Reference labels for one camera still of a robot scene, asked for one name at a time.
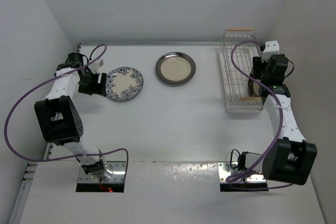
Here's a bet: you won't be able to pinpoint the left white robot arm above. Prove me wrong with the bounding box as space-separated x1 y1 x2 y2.
34 53 111 180

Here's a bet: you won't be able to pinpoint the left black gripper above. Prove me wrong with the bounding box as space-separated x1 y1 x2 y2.
77 70 106 97

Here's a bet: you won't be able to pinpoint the metal base plate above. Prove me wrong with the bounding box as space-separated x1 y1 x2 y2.
77 161 126 184
217 162 267 184

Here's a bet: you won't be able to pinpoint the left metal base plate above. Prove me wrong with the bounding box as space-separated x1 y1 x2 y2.
77 161 126 184

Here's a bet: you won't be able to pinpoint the brown rim cream plate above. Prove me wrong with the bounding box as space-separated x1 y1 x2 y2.
155 52 196 85

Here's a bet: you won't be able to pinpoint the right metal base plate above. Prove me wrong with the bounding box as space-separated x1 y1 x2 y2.
217 162 267 184

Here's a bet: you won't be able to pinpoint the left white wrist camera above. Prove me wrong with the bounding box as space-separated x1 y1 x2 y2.
89 59 104 74

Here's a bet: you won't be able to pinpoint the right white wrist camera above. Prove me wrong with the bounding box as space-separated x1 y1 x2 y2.
261 40 280 61

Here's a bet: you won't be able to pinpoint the white wire dish rack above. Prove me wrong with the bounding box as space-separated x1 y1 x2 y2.
218 28 263 113

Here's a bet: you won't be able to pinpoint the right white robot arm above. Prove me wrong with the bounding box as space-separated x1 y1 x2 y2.
226 54 318 185

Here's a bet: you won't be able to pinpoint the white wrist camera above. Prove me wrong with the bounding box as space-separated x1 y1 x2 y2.
261 40 280 61
89 59 104 74

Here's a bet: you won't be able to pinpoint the blue floral ceramic plate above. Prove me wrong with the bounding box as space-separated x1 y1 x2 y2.
106 67 144 101

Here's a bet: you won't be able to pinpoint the black patterned rim plate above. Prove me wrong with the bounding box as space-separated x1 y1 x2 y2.
248 69 261 97

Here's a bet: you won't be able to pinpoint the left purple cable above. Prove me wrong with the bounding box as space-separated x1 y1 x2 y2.
4 44 129 180

